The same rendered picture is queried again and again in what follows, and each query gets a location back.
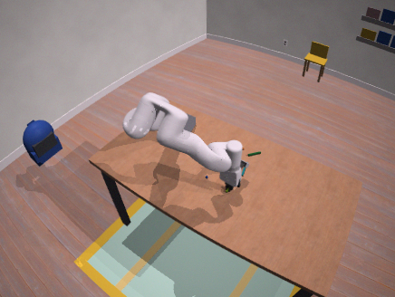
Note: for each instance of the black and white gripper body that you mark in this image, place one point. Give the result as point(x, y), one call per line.
point(231, 178)

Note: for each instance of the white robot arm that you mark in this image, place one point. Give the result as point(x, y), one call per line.
point(170, 124)

